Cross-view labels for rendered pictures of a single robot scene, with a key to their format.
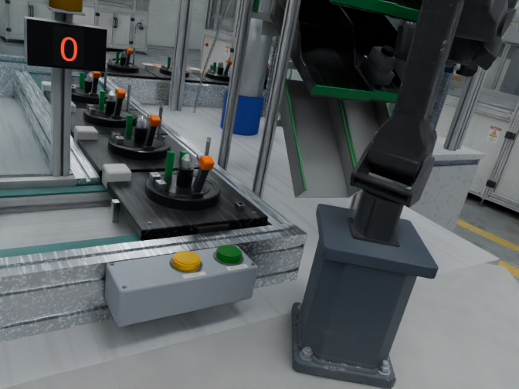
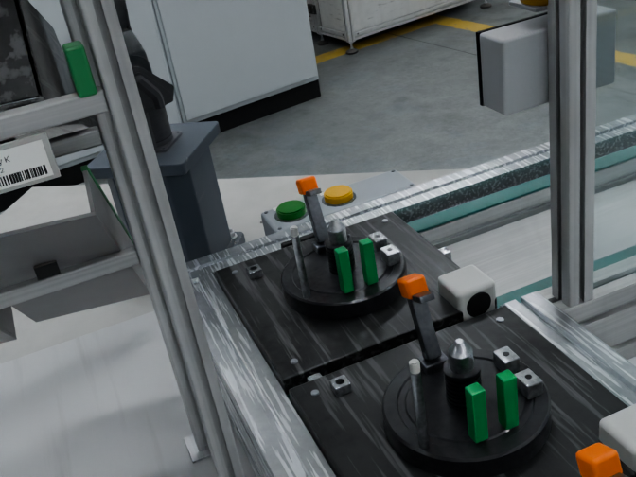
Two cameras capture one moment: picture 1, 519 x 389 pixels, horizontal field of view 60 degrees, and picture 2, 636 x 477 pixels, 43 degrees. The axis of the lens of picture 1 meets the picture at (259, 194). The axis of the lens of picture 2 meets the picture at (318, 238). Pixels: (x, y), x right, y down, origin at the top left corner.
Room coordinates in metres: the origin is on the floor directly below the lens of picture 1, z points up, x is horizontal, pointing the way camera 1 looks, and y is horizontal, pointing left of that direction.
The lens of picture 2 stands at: (1.51, 0.37, 1.45)
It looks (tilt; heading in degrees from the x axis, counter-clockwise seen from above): 29 degrees down; 199
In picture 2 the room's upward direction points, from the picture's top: 10 degrees counter-clockwise
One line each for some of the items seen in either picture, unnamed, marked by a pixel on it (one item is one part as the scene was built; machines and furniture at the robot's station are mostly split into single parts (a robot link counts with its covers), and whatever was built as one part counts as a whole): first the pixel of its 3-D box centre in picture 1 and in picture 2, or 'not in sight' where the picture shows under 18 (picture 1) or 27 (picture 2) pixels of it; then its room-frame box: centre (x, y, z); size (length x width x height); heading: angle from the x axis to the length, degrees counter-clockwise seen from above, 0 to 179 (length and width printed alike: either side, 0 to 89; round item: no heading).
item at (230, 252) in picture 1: (228, 256); (291, 212); (0.60, 0.03, 0.96); 0.04 x 0.04 x 0.02
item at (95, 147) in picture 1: (140, 132); (463, 379); (0.99, 0.29, 1.01); 0.24 x 0.24 x 0.13; 36
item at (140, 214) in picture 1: (181, 198); (346, 290); (0.78, 0.14, 0.96); 0.24 x 0.24 x 0.02; 36
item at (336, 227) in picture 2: (187, 160); (336, 230); (0.78, 0.14, 1.04); 0.02 x 0.02 x 0.03
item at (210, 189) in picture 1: (183, 189); (344, 274); (0.78, 0.14, 0.98); 0.14 x 0.14 x 0.02
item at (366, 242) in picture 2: (169, 164); (368, 261); (0.81, 0.18, 1.01); 0.01 x 0.01 x 0.05; 36
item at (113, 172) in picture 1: (116, 177); (467, 294); (0.80, 0.28, 0.97); 0.05 x 0.05 x 0.04; 36
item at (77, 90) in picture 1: (89, 85); not in sight; (1.38, 0.58, 1.01); 0.24 x 0.24 x 0.13; 36
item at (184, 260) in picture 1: (186, 263); (338, 197); (0.56, 0.08, 0.96); 0.04 x 0.04 x 0.02
